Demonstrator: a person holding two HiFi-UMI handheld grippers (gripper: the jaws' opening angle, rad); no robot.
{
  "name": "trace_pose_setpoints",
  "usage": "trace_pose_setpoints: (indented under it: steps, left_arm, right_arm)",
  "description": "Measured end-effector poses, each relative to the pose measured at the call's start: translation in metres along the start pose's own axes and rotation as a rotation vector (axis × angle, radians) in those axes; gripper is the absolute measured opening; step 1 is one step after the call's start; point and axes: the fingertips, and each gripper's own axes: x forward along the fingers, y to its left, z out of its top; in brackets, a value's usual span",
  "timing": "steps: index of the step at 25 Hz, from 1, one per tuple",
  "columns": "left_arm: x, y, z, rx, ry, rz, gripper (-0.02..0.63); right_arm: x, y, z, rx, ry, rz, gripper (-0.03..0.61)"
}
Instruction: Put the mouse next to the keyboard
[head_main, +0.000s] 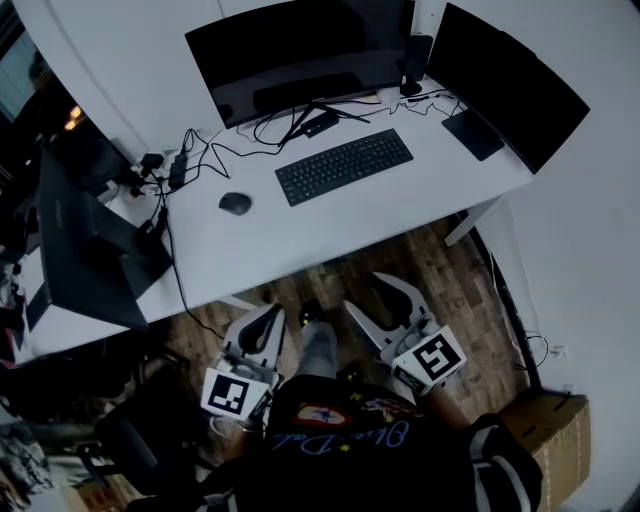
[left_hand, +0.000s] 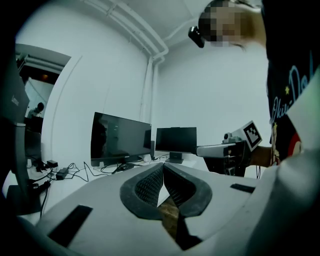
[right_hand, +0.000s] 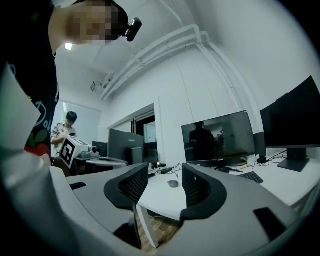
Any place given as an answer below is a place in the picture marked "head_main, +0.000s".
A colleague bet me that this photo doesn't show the black monitor with square base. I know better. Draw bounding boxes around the black monitor with square base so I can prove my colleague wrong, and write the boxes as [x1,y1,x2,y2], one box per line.
[424,2,592,176]

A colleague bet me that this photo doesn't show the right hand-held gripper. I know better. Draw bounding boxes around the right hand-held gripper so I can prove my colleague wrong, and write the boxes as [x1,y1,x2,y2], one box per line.
[343,271,468,398]

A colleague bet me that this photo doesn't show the person's grey trouser leg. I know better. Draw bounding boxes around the person's grey trouser leg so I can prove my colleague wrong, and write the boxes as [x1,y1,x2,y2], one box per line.
[296,320,340,384]

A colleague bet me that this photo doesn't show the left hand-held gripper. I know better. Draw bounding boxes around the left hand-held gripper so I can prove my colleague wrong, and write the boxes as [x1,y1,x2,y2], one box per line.
[201,303,287,424]

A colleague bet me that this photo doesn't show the long black hanging cable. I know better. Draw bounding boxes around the long black hanging cable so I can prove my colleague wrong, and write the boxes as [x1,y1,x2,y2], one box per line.
[155,187,226,341]

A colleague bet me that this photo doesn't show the person's black printed jacket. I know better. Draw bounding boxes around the person's black printed jacket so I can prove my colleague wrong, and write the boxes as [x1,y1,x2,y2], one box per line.
[197,374,545,512]

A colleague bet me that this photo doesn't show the thin black cable bundle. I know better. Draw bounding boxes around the thin black cable bundle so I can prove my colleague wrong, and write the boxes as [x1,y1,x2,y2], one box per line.
[378,88,469,119]

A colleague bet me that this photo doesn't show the wide black monitor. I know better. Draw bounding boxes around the wide black monitor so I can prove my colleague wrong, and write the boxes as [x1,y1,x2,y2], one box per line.
[184,0,416,130]

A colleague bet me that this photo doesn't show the small black dock box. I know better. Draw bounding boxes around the small black dock box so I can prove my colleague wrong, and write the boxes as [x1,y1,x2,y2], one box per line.
[301,110,341,139]

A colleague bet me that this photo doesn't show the small black charger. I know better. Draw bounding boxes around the small black charger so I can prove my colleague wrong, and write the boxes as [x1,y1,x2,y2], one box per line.
[135,207,170,242]

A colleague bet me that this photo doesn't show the black power adapter brick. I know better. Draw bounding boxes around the black power adapter brick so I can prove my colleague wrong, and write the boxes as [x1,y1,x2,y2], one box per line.
[167,152,190,191]

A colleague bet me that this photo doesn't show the person's black shoe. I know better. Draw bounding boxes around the person's black shoe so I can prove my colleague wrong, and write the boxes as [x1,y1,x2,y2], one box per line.
[297,298,325,329]

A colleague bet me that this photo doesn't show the black office chair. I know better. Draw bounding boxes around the black office chair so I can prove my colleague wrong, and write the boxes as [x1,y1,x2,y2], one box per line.
[74,397,201,501]

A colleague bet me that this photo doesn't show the black computer mouse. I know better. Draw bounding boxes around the black computer mouse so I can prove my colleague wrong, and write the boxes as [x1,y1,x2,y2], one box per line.
[218,191,253,217]

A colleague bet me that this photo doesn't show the white power strip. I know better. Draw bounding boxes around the white power strip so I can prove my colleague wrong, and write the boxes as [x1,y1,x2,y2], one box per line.
[97,174,169,205]

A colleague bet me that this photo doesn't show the white desk leg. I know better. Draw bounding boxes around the white desk leg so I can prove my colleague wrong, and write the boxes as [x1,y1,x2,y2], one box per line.
[443,195,504,248]

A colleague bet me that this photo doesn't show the black keyboard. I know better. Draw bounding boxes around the black keyboard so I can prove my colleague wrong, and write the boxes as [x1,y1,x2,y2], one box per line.
[274,128,415,208]

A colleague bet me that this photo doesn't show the brown cardboard box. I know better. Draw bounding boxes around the brown cardboard box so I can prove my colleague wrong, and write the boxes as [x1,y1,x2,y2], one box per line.
[499,392,592,511]

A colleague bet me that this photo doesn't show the black floor cable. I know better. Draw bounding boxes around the black floor cable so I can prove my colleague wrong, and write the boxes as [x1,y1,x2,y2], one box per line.
[512,329,551,372]

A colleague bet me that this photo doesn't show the black desk speaker on stand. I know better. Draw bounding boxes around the black desk speaker on stand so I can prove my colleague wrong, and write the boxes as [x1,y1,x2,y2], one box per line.
[398,33,434,98]

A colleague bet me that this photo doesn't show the black monitor seen from behind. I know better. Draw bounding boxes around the black monitor seen from behind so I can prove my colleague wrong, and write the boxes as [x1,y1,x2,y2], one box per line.
[34,149,175,332]

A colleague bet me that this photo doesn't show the black looped desk cable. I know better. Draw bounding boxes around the black looped desk cable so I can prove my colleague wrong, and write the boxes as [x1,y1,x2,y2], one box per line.
[180,127,284,180]

